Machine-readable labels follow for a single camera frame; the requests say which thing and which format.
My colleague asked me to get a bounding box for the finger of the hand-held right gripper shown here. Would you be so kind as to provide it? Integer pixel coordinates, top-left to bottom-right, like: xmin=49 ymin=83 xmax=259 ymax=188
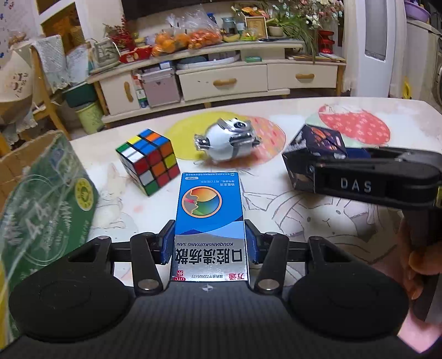
xmin=331 ymin=146 xmax=442 ymax=162

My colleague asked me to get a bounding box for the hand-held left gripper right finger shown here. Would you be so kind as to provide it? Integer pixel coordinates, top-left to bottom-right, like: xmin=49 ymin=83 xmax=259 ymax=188
xmin=243 ymin=220 xmax=350 ymax=296

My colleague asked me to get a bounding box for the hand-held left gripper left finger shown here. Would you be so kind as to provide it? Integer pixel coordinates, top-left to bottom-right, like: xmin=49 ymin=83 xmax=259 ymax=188
xmin=67 ymin=219 xmax=177 ymax=297

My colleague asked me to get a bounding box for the dark printed box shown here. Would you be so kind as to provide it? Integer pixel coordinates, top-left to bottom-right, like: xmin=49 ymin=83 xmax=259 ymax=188
xmin=281 ymin=124 xmax=348 ymax=194

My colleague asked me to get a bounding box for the blue medicine box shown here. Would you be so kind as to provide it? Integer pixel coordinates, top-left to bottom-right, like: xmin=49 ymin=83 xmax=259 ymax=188
xmin=169 ymin=172 xmax=249 ymax=283

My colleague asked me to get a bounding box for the brown cardboard box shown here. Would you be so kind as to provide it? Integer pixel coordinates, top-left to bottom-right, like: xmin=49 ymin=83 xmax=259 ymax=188
xmin=0 ymin=130 xmax=101 ymax=346

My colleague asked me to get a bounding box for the person's right hand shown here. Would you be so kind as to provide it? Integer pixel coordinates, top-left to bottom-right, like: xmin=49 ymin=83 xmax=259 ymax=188
xmin=394 ymin=218 xmax=427 ymax=305

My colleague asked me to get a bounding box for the printed table cover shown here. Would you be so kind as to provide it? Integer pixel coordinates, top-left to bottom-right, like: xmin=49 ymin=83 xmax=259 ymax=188
xmin=67 ymin=97 xmax=442 ymax=292

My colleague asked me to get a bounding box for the multicoloured puzzle cube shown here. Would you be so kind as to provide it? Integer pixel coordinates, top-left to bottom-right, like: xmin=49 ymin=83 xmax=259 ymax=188
xmin=115 ymin=128 xmax=181 ymax=197

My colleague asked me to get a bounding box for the white and silver toy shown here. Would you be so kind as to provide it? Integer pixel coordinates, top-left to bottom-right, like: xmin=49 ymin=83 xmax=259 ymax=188
xmin=194 ymin=117 xmax=261 ymax=163

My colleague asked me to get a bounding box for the white floor air conditioner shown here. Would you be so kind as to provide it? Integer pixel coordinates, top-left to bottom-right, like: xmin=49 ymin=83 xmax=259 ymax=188
xmin=355 ymin=0 xmax=409 ymax=99

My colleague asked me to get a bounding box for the white appliance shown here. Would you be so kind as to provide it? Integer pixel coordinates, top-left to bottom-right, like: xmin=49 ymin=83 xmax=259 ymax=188
xmin=406 ymin=19 xmax=436 ymax=103

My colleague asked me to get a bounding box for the potted plant with flowers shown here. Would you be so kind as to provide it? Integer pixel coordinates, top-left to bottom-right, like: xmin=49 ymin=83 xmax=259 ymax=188
xmin=267 ymin=0 xmax=346 ymax=60

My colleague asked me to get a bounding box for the light green trash bin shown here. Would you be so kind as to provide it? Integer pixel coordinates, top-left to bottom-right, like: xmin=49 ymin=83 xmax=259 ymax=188
xmin=75 ymin=101 xmax=106 ymax=135

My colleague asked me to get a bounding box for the pale pink storage box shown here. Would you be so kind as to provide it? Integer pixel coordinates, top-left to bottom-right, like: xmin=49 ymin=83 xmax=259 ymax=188
xmin=141 ymin=68 xmax=182 ymax=108

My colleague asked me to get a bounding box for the white television cabinet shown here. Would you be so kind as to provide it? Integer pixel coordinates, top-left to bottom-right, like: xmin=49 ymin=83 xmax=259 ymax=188
xmin=86 ymin=38 xmax=347 ymax=126

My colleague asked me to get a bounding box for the purple basin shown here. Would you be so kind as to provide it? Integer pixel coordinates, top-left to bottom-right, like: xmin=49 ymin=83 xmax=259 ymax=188
xmin=403 ymin=0 xmax=433 ymax=22

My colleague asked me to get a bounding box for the person's pink clothing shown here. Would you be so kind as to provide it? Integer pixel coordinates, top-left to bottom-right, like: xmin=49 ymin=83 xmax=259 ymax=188
xmin=371 ymin=257 xmax=442 ymax=355

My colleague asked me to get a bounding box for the dark green container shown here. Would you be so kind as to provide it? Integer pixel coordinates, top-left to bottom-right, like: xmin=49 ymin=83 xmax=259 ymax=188
xmin=64 ymin=82 xmax=98 ymax=108

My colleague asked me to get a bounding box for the stack of plates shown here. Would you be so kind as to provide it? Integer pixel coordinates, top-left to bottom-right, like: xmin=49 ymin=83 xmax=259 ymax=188
xmin=175 ymin=53 xmax=241 ymax=70

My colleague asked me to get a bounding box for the glass jar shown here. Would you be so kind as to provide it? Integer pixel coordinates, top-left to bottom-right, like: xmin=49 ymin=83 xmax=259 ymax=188
xmin=220 ymin=16 xmax=238 ymax=35

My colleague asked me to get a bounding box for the wooden chair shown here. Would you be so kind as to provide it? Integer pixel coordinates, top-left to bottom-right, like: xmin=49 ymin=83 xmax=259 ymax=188
xmin=28 ymin=36 xmax=74 ymax=139

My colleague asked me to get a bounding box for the red gift box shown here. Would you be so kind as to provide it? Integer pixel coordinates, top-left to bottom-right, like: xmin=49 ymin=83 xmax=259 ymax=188
xmin=119 ymin=46 xmax=153 ymax=65

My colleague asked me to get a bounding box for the bag of oranges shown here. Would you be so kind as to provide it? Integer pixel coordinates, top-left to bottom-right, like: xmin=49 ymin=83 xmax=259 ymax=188
xmin=151 ymin=13 xmax=191 ymax=58
xmin=187 ymin=4 xmax=224 ymax=49

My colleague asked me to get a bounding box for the grey and white tote bag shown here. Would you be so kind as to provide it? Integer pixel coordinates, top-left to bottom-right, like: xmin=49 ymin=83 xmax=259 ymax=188
xmin=90 ymin=38 xmax=122 ymax=68

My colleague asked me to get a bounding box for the white plastic bag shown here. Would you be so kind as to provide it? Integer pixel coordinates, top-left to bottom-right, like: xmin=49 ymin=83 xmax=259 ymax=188
xmin=65 ymin=44 xmax=93 ymax=88

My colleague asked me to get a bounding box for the red flower bouquet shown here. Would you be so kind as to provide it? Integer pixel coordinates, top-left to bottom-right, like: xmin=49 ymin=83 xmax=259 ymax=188
xmin=103 ymin=15 xmax=138 ymax=53

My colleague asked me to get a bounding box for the white lace cloth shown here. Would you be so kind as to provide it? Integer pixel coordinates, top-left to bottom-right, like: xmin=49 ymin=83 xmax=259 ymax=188
xmin=34 ymin=34 xmax=72 ymax=93

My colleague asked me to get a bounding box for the beige tote bag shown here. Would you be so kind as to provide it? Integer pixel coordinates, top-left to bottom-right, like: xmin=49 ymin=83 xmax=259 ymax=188
xmin=0 ymin=47 xmax=39 ymax=105

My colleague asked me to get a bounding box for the wooden shelf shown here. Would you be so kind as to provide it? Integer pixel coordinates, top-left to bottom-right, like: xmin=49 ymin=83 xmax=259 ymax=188
xmin=39 ymin=0 xmax=84 ymax=46

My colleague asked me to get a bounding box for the wooden photo frame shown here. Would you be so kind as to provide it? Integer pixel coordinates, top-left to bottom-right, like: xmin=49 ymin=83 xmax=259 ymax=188
xmin=245 ymin=15 xmax=269 ymax=40

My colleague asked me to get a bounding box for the wall poster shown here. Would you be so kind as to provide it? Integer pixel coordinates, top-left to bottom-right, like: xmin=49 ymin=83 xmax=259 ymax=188
xmin=0 ymin=0 xmax=39 ymax=53

